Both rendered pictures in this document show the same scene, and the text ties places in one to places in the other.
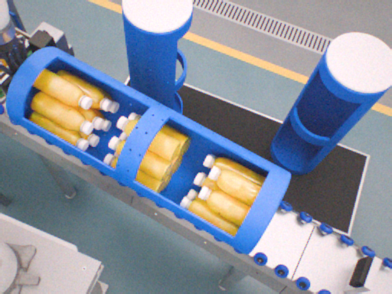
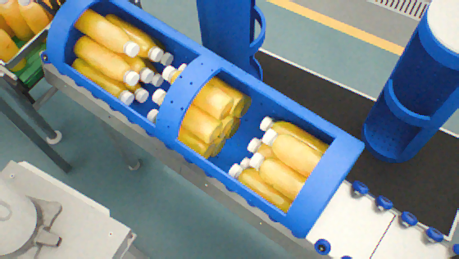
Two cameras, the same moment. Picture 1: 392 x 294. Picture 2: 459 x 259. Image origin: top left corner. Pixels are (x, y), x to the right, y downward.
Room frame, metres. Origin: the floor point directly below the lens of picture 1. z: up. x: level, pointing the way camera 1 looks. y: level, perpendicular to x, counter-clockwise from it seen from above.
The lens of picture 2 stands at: (0.00, -0.14, 2.20)
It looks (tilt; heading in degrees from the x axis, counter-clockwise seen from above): 65 degrees down; 19
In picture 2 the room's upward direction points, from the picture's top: 4 degrees counter-clockwise
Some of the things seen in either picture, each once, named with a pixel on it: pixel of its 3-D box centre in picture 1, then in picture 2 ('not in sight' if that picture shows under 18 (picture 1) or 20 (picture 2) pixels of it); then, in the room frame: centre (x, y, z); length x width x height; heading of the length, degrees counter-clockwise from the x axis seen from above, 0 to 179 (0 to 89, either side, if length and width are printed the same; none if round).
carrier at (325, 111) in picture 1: (321, 116); (422, 92); (1.08, -0.59, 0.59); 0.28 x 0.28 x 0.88
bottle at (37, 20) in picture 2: not in sight; (36, 18); (0.76, 0.79, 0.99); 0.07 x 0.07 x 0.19
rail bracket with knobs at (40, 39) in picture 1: (42, 47); not in sight; (0.94, 0.64, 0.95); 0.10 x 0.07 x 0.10; 160
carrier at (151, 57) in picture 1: (158, 68); (233, 29); (1.18, 0.24, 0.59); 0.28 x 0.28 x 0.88
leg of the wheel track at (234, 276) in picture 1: (233, 276); not in sight; (0.31, -0.29, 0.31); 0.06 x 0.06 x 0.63; 70
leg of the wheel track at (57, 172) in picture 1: (59, 174); (119, 140); (0.65, 0.63, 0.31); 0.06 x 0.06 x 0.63; 70
